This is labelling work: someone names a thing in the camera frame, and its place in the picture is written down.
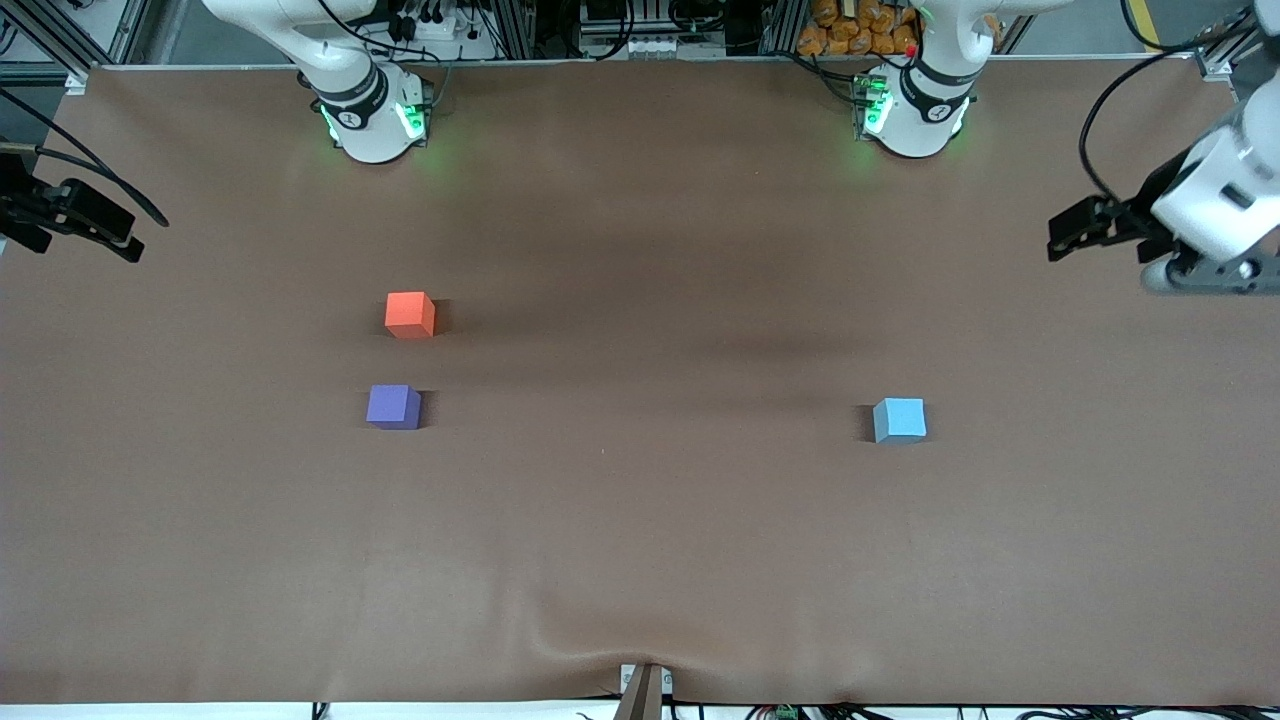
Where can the purple foam block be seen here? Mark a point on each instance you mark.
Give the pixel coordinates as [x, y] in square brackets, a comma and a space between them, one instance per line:
[392, 407]

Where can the aluminium frame profile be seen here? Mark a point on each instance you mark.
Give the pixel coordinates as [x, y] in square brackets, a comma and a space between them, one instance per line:
[1235, 45]
[70, 40]

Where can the light blue foam block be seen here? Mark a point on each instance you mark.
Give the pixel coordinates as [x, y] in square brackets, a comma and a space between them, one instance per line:
[899, 419]

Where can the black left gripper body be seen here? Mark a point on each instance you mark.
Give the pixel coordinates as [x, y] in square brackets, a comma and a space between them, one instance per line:
[1137, 217]

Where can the white power strip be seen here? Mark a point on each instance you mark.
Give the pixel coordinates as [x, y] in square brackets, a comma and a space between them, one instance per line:
[440, 35]

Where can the bag of orange items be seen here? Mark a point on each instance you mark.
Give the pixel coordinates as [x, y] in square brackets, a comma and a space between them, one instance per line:
[850, 30]

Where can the orange foam block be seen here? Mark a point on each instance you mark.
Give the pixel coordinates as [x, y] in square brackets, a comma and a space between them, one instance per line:
[409, 314]

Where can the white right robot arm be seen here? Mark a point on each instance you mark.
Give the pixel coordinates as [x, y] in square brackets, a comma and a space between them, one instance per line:
[365, 125]

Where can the brown table mat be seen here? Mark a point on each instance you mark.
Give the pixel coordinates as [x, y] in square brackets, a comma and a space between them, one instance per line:
[640, 550]

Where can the white electrical terminal block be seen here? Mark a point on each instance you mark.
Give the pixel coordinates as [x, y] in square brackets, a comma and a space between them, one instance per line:
[640, 46]

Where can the metal table edge bracket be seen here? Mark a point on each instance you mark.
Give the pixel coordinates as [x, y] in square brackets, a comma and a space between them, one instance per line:
[643, 692]

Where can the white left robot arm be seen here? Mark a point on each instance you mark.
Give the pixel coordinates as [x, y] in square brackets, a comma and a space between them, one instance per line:
[915, 125]

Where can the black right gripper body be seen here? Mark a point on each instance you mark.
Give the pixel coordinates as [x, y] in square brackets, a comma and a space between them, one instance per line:
[20, 206]

